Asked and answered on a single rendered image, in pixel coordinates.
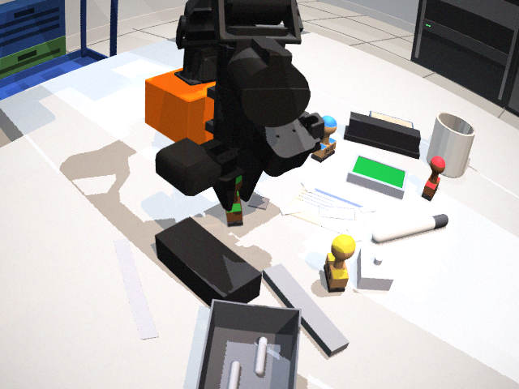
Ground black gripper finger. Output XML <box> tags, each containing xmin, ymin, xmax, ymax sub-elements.
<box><xmin>212</xmin><ymin>166</ymin><xmax>246</xmax><ymax>212</ymax></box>
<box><xmin>237</xmin><ymin>148</ymin><xmax>263</xmax><ymax>202</ymax></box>

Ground green ink pad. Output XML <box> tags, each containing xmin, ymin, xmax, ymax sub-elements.
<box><xmin>346</xmin><ymin>152</ymin><xmax>409</xmax><ymax>200</ymax></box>

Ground rubber stamp with yellow knob handle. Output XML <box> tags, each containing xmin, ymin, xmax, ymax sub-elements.
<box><xmin>324</xmin><ymin>234</ymin><xmax>356</xmax><ymax>293</ymax></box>

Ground red-handled rubber stamp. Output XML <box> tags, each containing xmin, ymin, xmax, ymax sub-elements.
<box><xmin>422</xmin><ymin>156</ymin><xmax>445</xmax><ymax>202</ymax></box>

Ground white flat strip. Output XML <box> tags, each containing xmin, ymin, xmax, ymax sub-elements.
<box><xmin>114</xmin><ymin>238</ymin><xmax>159</xmax><ymax>340</ymax></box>

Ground pale grey flat bar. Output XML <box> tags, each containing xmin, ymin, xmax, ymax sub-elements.
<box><xmin>263</xmin><ymin>263</ymin><xmax>350</xmax><ymax>357</ymax></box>

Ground grey mug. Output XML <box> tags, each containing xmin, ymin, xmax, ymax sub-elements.
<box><xmin>427</xmin><ymin>112</ymin><xmax>476</xmax><ymax>177</ymax></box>

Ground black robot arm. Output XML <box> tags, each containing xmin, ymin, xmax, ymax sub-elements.
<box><xmin>174</xmin><ymin>0</ymin><xmax>325</xmax><ymax>177</ymax></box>

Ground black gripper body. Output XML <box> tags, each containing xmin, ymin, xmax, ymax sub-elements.
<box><xmin>155</xmin><ymin>81</ymin><xmax>248</xmax><ymax>196</ymax></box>

